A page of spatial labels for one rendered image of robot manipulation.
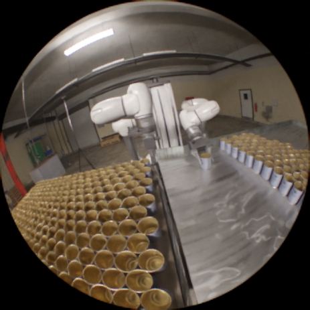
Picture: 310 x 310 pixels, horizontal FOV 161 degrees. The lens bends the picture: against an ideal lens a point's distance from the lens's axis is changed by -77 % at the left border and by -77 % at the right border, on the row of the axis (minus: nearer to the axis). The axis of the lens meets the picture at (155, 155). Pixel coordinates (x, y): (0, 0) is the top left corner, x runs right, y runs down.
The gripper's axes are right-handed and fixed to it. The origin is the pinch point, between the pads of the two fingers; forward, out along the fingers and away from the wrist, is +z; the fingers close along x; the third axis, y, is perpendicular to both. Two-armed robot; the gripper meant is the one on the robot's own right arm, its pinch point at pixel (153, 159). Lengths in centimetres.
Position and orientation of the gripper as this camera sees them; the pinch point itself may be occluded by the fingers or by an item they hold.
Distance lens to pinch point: 57.6
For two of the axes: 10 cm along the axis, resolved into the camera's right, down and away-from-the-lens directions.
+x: -0.6, -3.9, 9.2
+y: 9.8, -2.0, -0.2
